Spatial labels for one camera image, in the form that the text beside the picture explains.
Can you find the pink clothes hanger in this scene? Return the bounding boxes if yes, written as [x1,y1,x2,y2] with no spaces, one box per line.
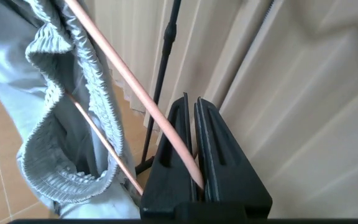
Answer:
[63,0,205,196]

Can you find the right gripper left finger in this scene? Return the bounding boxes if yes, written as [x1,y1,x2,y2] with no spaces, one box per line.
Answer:
[140,92,199,218]

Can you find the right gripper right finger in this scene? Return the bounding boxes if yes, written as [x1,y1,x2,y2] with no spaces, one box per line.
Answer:
[193,96,273,218]

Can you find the beige curtain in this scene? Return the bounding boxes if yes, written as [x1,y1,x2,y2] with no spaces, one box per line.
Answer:
[84,0,358,218]

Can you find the black clothes rack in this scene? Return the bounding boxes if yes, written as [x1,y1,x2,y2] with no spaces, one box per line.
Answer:
[134,0,183,175]

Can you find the pale grey shorts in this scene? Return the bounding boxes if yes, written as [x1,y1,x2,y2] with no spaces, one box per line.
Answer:
[0,0,141,219]

